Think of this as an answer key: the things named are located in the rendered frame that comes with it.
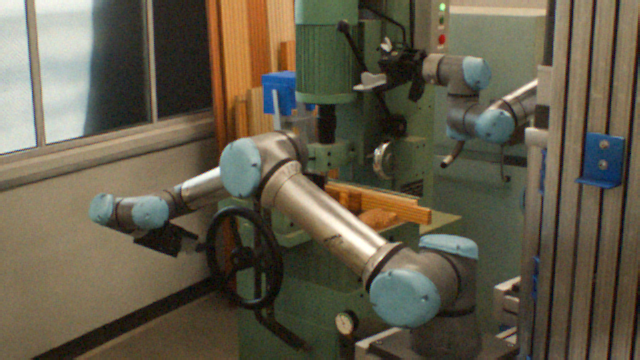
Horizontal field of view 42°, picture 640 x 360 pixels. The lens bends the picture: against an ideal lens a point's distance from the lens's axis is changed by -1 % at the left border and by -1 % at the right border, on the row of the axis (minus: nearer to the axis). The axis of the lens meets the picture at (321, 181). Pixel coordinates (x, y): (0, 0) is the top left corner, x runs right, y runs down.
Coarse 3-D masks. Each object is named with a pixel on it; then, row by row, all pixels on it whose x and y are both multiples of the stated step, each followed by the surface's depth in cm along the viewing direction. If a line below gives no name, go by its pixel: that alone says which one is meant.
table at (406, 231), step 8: (224, 200) 253; (232, 200) 250; (240, 200) 248; (400, 224) 225; (408, 224) 228; (416, 224) 231; (248, 232) 234; (296, 232) 228; (304, 232) 228; (376, 232) 218; (384, 232) 220; (392, 232) 222; (400, 232) 225; (408, 232) 228; (416, 232) 231; (280, 240) 226; (288, 240) 224; (296, 240) 226; (304, 240) 228; (392, 240) 223; (400, 240) 226; (408, 240) 229
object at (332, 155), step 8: (312, 144) 242; (320, 144) 242; (328, 144) 242; (336, 144) 242; (344, 144) 244; (352, 144) 247; (312, 152) 241; (320, 152) 239; (328, 152) 239; (336, 152) 242; (344, 152) 245; (320, 160) 239; (328, 160) 240; (336, 160) 243; (344, 160) 245; (312, 168) 242; (320, 168) 240; (328, 168) 241
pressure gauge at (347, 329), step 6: (342, 312) 220; (348, 312) 220; (354, 312) 221; (336, 318) 222; (342, 318) 221; (348, 318) 219; (354, 318) 219; (336, 324) 222; (342, 324) 221; (348, 324) 220; (354, 324) 219; (342, 330) 221; (348, 330) 220; (354, 330) 220; (348, 336) 223
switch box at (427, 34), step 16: (416, 0) 246; (432, 0) 242; (448, 0) 248; (416, 16) 247; (432, 16) 244; (448, 16) 250; (416, 32) 248; (432, 32) 245; (448, 32) 251; (432, 48) 246; (448, 48) 252
